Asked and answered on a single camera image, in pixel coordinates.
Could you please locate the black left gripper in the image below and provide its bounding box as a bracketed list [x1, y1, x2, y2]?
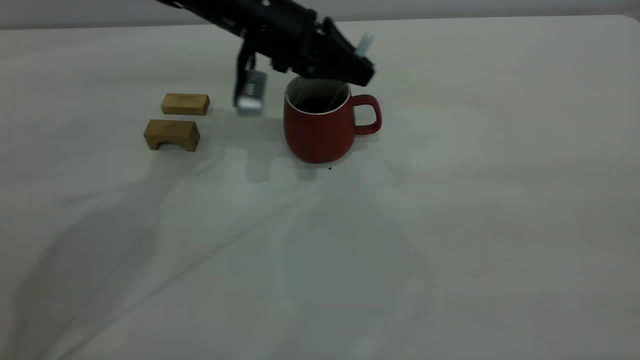
[244, 0, 376, 87]

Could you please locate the grey spoon pale blue handle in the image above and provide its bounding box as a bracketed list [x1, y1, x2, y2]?
[327, 32, 375, 111]

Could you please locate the red ceramic mug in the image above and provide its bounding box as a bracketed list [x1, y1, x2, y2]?
[283, 75, 383, 164]

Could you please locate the dark coffee liquid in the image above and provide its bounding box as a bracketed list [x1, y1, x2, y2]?
[295, 96, 341, 114]

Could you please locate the flat rectangular wooden block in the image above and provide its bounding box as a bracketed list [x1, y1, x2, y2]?
[160, 93, 211, 117]

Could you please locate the arched wooden block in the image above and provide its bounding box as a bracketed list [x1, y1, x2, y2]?
[143, 119, 201, 153]

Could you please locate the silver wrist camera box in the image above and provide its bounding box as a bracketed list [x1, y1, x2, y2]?
[233, 69, 268, 117]

